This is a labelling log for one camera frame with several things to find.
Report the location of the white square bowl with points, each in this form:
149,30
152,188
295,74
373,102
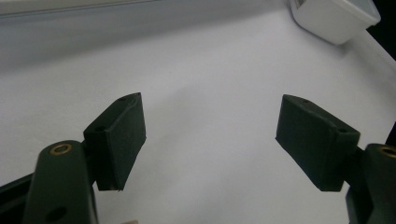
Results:
333,18

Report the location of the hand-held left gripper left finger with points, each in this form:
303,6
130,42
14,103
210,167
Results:
120,143

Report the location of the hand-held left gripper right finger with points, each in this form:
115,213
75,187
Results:
314,140

